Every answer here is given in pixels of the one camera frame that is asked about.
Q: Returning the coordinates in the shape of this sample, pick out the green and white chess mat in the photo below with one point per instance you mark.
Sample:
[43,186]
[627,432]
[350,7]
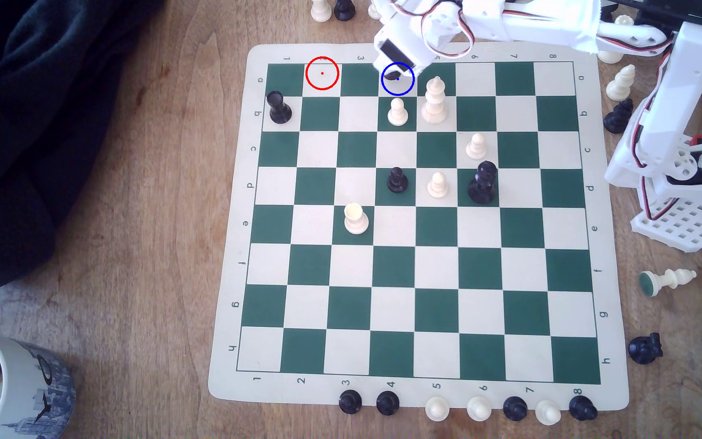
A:
[424,244]

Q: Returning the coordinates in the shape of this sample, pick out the black chess queen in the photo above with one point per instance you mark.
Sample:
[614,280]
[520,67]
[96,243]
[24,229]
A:
[482,183]

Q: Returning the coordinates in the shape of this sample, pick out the white chess pawn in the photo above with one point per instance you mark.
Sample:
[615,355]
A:
[621,83]
[476,147]
[437,185]
[397,113]
[479,408]
[548,413]
[437,409]
[321,10]

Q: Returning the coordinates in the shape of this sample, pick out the black bar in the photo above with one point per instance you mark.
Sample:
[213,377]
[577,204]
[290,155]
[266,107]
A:
[680,8]

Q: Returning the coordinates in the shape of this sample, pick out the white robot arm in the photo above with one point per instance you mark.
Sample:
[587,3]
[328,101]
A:
[662,122]

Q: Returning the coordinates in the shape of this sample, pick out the black chess knight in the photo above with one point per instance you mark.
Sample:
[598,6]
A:
[618,116]
[582,408]
[645,349]

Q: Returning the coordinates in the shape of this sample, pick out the dark fabric garment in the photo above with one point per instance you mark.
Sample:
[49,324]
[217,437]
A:
[34,122]

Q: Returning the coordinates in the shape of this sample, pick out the white chess rook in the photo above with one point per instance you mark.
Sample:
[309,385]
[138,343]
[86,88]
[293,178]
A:
[356,219]

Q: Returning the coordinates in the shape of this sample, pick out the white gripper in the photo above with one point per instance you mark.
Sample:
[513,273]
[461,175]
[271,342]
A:
[415,65]

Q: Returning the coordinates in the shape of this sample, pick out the black chess pawn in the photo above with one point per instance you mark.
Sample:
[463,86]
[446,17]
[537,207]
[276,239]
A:
[343,9]
[350,402]
[392,75]
[515,408]
[397,180]
[278,107]
[387,403]

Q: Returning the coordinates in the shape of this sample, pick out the white chess piece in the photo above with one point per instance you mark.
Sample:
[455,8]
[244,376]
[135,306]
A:
[375,10]
[609,57]
[624,21]

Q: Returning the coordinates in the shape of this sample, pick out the printed ceramic mug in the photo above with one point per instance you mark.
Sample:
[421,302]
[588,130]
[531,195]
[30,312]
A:
[34,390]

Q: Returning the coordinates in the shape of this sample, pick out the white chess bishop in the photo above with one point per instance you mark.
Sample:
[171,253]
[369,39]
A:
[434,100]
[668,281]

